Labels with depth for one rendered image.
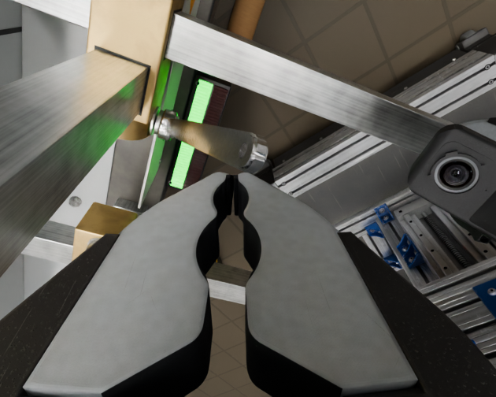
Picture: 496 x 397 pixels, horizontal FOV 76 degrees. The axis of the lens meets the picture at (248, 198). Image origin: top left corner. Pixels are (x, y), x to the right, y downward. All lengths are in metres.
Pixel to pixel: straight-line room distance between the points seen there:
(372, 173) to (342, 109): 0.84
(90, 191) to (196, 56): 0.43
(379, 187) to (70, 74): 1.04
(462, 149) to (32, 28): 0.52
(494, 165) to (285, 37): 0.96
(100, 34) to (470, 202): 0.26
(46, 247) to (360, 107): 0.34
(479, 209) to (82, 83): 0.23
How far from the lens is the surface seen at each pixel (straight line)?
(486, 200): 0.23
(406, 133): 0.30
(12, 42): 0.56
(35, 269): 0.82
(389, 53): 1.22
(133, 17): 0.25
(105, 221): 0.37
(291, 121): 1.19
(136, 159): 0.48
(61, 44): 0.55
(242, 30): 1.03
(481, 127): 0.33
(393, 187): 1.17
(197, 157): 0.46
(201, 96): 0.43
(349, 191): 1.12
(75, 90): 0.18
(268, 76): 0.26
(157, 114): 0.29
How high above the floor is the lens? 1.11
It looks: 57 degrees down
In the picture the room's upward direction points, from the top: 178 degrees clockwise
